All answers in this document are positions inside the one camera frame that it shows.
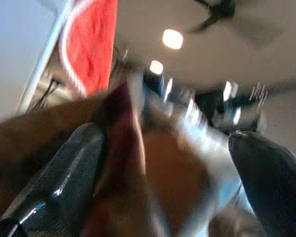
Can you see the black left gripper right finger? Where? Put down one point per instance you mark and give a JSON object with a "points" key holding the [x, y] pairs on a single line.
{"points": [[273, 187]]}

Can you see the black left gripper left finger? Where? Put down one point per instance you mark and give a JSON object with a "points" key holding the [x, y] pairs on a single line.
{"points": [[64, 177]]}

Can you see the dark red brown garment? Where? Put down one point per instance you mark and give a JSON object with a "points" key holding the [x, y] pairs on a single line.
{"points": [[167, 177]]}

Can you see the red cloth with white trim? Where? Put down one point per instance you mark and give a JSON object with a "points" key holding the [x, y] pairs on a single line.
{"points": [[93, 42]]}

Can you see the round ceiling light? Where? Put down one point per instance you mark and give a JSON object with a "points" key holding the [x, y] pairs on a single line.
{"points": [[156, 67], [172, 39]]}

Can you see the black ceiling fan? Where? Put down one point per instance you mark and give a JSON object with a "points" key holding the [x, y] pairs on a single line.
{"points": [[220, 11]]}

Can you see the white rail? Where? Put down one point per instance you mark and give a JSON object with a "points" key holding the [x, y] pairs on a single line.
{"points": [[43, 56]]}

